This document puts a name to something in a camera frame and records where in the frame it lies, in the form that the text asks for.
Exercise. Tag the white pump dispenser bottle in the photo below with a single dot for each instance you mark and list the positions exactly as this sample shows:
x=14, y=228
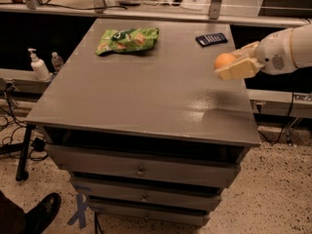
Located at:
x=39, y=66

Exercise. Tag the grey drawer cabinet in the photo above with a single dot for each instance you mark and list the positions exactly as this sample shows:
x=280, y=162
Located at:
x=163, y=102

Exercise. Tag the middle grey drawer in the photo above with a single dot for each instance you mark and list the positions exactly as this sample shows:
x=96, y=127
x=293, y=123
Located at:
x=116, y=191

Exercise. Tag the grey drawer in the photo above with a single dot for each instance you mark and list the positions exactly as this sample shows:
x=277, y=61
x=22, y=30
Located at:
x=116, y=191
x=149, y=167
x=167, y=214

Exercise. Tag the black metal stand leg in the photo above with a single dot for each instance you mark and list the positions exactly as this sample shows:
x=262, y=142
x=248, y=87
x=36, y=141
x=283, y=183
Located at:
x=22, y=174

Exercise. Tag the clear plastic water bottle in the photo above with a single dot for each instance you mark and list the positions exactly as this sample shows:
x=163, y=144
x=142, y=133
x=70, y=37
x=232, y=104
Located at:
x=57, y=61

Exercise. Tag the black power adapter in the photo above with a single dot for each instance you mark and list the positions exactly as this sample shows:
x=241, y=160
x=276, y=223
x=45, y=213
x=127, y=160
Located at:
x=38, y=144

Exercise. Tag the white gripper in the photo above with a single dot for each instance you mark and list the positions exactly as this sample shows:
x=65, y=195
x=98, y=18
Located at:
x=272, y=55

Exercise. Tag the top grey drawer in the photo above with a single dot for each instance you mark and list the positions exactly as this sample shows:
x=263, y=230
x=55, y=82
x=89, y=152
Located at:
x=149, y=167

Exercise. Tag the black leather shoe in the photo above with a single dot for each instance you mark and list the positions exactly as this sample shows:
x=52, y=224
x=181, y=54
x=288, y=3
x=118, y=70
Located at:
x=41, y=216

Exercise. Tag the green chip bag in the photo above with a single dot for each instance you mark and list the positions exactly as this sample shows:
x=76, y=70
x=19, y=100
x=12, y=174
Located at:
x=127, y=40

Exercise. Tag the orange fruit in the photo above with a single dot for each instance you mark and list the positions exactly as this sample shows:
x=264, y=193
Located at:
x=223, y=59

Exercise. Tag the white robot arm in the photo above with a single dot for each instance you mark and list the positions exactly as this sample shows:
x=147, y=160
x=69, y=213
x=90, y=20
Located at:
x=301, y=47

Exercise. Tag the bottom grey drawer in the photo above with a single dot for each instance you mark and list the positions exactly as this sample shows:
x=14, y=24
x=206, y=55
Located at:
x=167, y=214

